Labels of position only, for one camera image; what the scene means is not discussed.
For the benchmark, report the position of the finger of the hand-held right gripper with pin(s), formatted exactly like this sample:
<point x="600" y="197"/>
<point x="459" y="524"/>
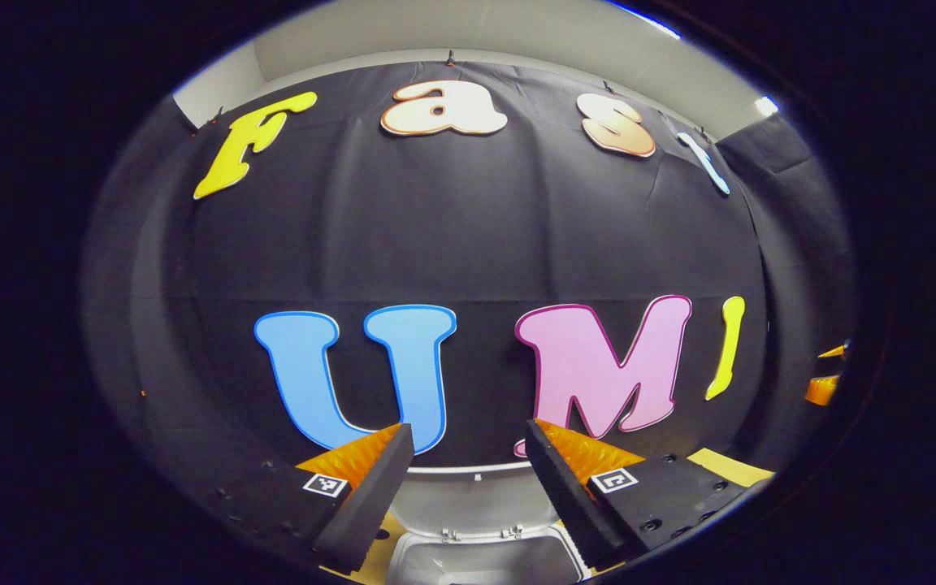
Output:
<point x="834" y="352"/>
<point x="824" y="392"/>

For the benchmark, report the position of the grey desktop garbage bin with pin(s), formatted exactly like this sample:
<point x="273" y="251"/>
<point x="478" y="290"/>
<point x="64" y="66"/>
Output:
<point x="476" y="504"/>

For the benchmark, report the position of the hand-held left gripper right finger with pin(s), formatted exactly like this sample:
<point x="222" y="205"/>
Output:
<point x="565" y="496"/>

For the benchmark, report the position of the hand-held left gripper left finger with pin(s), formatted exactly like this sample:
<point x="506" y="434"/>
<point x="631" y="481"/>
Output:
<point x="374" y="500"/>

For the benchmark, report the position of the black backdrop cloth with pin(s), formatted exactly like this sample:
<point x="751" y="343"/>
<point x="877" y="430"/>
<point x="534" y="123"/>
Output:
<point x="468" y="244"/>

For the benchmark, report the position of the wooden desktop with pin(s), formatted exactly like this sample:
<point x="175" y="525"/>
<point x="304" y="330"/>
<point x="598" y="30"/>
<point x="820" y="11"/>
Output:
<point x="728" y="467"/>

